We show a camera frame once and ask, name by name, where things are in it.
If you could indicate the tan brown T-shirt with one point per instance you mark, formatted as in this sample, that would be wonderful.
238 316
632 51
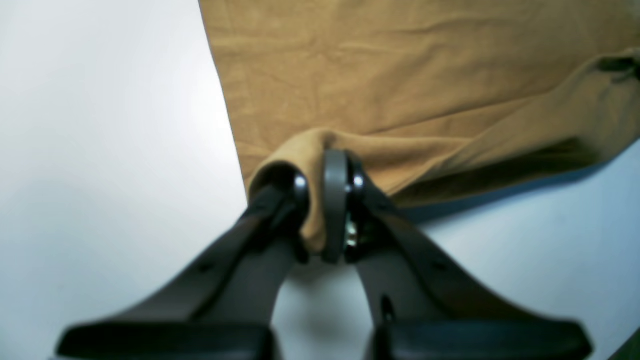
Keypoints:
440 99

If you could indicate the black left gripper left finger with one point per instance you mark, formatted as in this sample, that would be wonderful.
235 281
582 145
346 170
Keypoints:
237 279

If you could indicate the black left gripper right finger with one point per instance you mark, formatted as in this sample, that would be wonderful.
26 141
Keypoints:
406 275

